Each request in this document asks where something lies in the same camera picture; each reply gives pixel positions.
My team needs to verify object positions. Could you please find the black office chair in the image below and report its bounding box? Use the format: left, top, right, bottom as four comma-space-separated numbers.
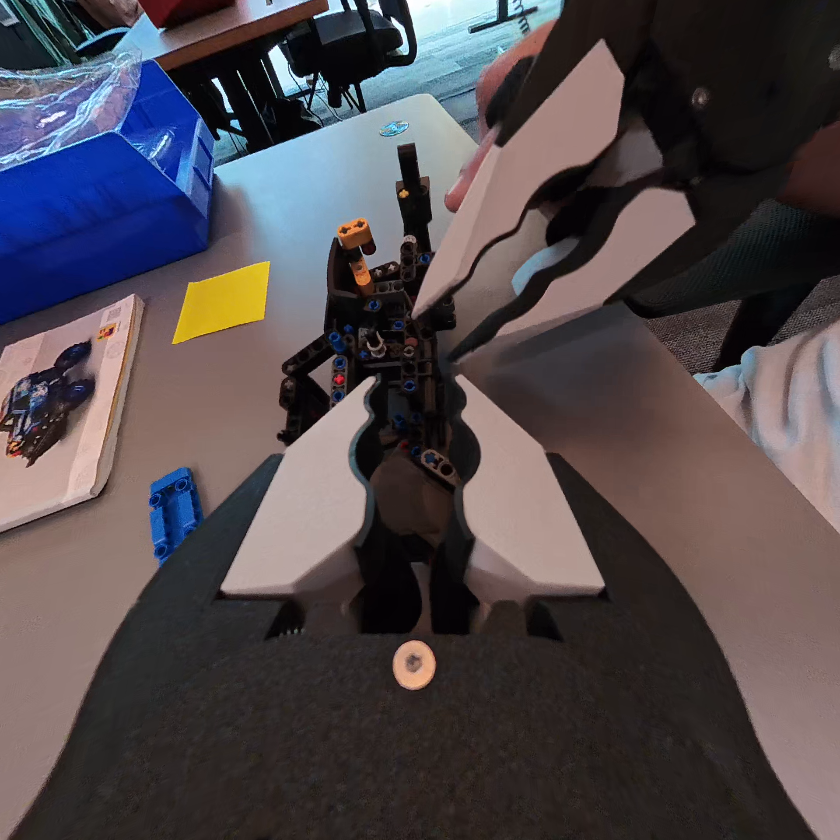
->
285, 0, 419, 112

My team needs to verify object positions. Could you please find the person's right forearm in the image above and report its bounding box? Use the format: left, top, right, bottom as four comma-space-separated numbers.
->
781, 128, 840, 217

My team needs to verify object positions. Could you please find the dark mesh chair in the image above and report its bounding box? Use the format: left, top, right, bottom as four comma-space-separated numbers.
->
623, 197, 840, 371

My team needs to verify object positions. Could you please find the lego instruction booklet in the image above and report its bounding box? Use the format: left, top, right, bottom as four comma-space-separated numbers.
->
0, 293, 145, 534

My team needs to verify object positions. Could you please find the blue lego piece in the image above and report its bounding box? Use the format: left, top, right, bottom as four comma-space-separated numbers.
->
148, 467, 203, 567

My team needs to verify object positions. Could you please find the person's light blue clothing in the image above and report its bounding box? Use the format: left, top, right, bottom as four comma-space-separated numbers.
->
694, 322, 840, 526

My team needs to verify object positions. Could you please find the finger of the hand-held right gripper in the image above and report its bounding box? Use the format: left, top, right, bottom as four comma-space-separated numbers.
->
409, 38, 665, 320
446, 185, 698, 366

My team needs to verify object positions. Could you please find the red box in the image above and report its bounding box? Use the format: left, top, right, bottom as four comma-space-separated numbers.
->
138, 0, 237, 28

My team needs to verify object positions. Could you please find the dark blue chair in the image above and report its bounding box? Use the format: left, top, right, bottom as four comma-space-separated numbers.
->
75, 26, 132, 61

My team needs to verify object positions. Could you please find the black lego vehicle chassis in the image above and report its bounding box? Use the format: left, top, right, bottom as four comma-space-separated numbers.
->
277, 143, 483, 552

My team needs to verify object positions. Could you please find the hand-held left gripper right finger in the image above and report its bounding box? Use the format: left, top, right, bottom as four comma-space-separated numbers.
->
451, 373, 606, 611

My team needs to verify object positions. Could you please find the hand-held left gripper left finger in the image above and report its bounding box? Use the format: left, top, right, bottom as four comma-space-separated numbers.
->
218, 375, 383, 611

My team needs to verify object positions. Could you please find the yellow sticky note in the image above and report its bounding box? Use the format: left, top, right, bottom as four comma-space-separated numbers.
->
172, 260, 271, 345

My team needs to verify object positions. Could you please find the person's right hand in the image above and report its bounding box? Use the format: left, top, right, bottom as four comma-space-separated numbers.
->
445, 20, 559, 211

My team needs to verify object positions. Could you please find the clear plastic bag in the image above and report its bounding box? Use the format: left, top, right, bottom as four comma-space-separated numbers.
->
0, 49, 178, 165

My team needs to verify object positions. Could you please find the brown wooden desk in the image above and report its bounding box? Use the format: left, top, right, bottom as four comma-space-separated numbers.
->
134, 0, 329, 72

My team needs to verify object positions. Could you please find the blue plastic bin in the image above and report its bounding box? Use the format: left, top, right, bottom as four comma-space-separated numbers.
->
0, 59, 216, 326

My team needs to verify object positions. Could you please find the black desk leg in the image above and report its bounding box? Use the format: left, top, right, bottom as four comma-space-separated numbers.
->
468, 0, 540, 35

